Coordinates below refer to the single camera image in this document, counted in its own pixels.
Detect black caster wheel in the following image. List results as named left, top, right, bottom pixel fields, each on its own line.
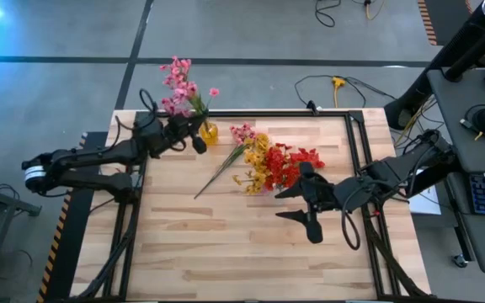
left=452, top=252, right=470, bottom=269

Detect yellow plug floor cable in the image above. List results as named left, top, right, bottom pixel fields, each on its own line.
left=330, top=76, right=348, bottom=109

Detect yellow textured glass vase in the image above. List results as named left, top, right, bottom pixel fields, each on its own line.
left=199, top=120, right=220, bottom=147

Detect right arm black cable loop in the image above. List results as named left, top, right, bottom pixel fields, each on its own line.
left=340, top=184, right=362, bottom=252

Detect black mat striped edge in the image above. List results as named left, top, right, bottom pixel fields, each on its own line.
left=417, top=0, right=474, bottom=46

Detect yellow artificial flower bunch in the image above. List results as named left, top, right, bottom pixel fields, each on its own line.
left=243, top=133, right=272, bottom=170
left=232, top=169, right=269, bottom=196

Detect black coiled desk cable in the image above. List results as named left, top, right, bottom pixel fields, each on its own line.
left=463, top=104, right=485, bottom=136

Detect black tower fan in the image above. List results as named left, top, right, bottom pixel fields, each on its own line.
left=383, top=0, right=485, bottom=131

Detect pink artificial flower bunch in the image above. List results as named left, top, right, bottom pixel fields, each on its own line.
left=193, top=123, right=257, bottom=200
left=159, top=55, right=221, bottom=127

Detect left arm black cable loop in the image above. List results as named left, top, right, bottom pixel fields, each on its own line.
left=138, top=88, right=160, bottom=125

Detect red artificial flower bunch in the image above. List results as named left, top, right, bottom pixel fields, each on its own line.
left=295, top=146, right=326, bottom=169
left=263, top=144, right=290, bottom=191
left=282, top=162, right=307, bottom=189

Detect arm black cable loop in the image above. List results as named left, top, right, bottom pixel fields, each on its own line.
left=138, top=88, right=160, bottom=125
left=340, top=184, right=362, bottom=252

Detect black cylinder tube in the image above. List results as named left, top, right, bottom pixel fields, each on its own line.
left=443, top=24, right=485, bottom=83

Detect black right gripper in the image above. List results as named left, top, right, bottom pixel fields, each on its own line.
left=274, top=162, right=345, bottom=245

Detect black table frame rails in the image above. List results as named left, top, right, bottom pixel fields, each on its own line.
left=72, top=109, right=431, bottom=303

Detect black base plate hazard stripes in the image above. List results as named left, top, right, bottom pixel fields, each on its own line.
left=35, top=130, right=109, bottom=303

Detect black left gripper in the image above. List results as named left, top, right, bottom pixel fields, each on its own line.
left=166, top=114, right=208, bottom=155

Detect grey desk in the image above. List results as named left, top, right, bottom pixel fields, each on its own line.
left=425, top=66, right=485, bottom=275

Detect white paper sheet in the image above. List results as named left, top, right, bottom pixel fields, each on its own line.
left=408, top=169, right=442, bottom=216

